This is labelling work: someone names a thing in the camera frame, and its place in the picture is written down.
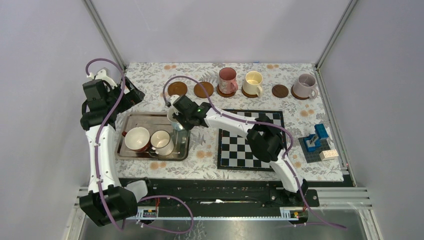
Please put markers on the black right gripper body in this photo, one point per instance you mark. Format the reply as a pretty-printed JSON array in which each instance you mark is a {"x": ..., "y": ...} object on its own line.
[{"x": 184, "y": 119}]

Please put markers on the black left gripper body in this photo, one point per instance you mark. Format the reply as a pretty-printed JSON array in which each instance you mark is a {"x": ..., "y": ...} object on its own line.
[{"x": 129, "y": 99}]

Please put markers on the blue handled white mug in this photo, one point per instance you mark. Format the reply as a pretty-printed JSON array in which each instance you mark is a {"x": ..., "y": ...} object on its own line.
[{"x": 174, "y": 123}]

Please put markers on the brown wooden coaster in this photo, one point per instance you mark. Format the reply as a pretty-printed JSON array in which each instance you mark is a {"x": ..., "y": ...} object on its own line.
[
  {"x": 248, "y": 95},
  {"x": 203, "y": 89},
  {"x": 177, "y": 88},
  {"x": 296, "y": 96},
  {"x": 224, "y": 95}
]

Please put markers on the white ribbed mug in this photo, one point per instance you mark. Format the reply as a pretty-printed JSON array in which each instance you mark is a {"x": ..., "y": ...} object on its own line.
[{"x": 162, "y": 143}]

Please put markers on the pink mug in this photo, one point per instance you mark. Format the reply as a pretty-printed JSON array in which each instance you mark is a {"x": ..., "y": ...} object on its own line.
[{"x": 227, "y": 80}]

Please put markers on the cream yellow mug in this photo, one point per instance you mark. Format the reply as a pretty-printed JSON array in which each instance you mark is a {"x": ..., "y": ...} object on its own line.
[{"x": 253, "y": 84}]

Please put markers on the dark brown small coaster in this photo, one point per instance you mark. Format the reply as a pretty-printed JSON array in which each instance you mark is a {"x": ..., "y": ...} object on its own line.
[{"x": 280, "y": 91}]

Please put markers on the lavender mug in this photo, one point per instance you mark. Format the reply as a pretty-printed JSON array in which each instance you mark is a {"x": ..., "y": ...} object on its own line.
[{"x": 306, "y": 86}]

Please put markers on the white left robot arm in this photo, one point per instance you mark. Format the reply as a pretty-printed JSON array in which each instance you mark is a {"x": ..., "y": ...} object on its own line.
[{"x": 106, "y": 196}]

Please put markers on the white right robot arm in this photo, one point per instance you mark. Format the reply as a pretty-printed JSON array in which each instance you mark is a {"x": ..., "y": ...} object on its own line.
[{"x": 266, "y": 139}]

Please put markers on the white red wide cup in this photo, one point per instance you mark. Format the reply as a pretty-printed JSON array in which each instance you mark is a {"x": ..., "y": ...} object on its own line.
[{"x": 137, "y": 139}]

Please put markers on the metal tray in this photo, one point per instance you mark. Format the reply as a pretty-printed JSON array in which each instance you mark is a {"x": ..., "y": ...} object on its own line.
[{"x": 152, "y": 121}]

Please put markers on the floral patterned tablecloth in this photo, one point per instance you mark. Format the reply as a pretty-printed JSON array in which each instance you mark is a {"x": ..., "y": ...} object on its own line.
[{"x": 300, "y": 117}]

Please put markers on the blue toy brick structure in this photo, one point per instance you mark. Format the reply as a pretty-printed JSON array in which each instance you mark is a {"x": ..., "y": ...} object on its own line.
[{"x": 315, "y": 143}]

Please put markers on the white toy brick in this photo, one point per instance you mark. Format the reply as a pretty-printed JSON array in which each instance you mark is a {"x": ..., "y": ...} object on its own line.
[{"x": 328, "y": 155}]

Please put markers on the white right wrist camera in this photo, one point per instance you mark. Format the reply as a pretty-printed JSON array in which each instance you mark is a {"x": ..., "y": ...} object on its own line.
[{"x": 173, "y": 99}]

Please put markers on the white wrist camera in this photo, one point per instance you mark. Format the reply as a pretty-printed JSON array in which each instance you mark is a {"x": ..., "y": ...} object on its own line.
[
  {"x": 173, "y": 99},
  {"x": 102, "y": 75}
]

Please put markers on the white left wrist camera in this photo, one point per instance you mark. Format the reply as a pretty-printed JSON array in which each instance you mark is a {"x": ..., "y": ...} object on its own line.
[{"x": 102, "y": 75}]

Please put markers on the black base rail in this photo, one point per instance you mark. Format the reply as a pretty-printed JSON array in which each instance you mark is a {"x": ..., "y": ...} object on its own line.
[{"x": 219, "y": 198}]

